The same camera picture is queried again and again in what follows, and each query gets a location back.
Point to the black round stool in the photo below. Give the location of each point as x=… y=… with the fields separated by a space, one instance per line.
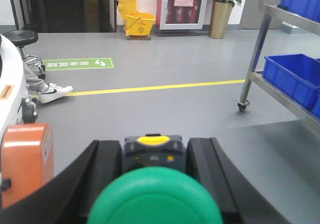
x=22 y=38

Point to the steel trolley cart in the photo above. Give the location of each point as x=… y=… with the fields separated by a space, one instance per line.
x=309 y=117

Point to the yellow mop bucket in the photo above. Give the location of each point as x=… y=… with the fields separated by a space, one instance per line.
x=136 y=24

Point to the green floor sign sticker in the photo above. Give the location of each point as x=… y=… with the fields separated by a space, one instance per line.
x=78 y=64

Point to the white sneaker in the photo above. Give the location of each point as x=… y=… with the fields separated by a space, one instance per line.
x=53 y=92

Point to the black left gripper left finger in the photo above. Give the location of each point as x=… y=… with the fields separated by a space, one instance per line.
x=69 y=197

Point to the blue bin on cart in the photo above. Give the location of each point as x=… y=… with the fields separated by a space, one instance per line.
x=296 y=75

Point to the potted plant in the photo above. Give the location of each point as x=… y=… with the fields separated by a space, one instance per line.
x=220 y=15

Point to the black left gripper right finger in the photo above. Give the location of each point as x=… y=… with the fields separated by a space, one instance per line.
x=238 y=200

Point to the green mushroom push button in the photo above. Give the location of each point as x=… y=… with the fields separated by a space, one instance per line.
x=154 y=186

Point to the orange white robot base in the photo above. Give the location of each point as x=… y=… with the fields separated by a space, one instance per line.
x=26 y=146

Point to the fire extinguisher cabinet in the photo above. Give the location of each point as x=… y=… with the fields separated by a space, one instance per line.
x=180 y=14

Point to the blue bin cart top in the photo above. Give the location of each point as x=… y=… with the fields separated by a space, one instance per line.
x=306 y=8

